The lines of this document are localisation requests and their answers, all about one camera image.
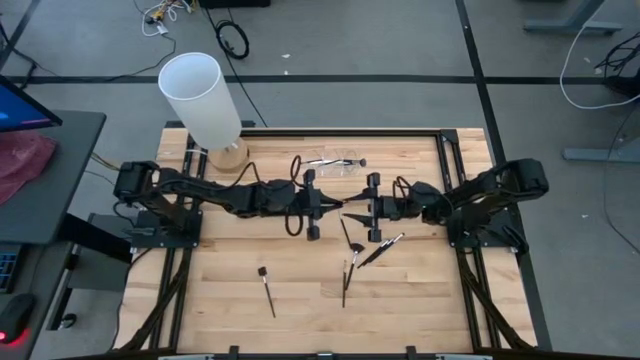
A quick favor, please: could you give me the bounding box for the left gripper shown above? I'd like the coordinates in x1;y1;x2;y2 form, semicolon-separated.
295;169;345;242

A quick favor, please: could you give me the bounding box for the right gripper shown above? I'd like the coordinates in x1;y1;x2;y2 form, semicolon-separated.
343;173;417;243

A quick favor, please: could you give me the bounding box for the pair of dark brushes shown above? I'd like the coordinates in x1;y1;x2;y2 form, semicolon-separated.
367;231;407;263

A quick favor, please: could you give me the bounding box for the small stubby-head makeup brush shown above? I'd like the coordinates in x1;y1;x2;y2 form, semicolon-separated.
257;267;277;319

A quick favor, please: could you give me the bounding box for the clear acrylic brush holder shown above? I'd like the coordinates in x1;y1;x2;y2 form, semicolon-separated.
312;147;362;178

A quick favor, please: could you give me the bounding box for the white shade wooden lamp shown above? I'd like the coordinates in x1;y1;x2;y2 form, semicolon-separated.
157;51;251;175

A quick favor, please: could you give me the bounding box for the black box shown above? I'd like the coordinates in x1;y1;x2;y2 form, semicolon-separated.
198;0;273;10

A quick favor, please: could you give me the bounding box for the black desk leg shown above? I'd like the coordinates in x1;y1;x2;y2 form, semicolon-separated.
47;212;135;332

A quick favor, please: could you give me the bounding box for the grey desk foot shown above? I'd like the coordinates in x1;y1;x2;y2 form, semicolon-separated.
562;107;640;165
523;0;625;37

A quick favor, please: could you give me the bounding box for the black side desk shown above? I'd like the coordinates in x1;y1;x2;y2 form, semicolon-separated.
0;110;108;246

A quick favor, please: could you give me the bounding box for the pink cloth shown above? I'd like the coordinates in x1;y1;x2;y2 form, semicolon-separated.
0;130;58;205

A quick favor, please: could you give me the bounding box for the computer monitor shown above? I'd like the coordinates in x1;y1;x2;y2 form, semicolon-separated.
0;74;64;134

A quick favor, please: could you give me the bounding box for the computer keyboard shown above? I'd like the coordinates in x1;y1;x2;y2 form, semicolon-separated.
0;243;22;295

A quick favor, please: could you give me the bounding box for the black computer mouse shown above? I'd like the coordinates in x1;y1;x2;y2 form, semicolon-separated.
0;292;38;345

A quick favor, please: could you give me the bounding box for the black aluminium table frame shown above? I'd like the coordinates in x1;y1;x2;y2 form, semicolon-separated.
113;119;554;360

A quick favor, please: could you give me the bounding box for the coiled black cable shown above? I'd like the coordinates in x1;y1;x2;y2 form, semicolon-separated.
213;18;251;61

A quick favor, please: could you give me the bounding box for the white floor cable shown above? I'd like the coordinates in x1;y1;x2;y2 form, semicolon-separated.
558;22;640;111

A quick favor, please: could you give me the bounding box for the white and yellow cable bundle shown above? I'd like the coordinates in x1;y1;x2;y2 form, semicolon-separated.
132;0;196;39

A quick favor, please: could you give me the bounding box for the black cable tangle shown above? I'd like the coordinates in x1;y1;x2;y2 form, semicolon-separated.
593;30;640;99

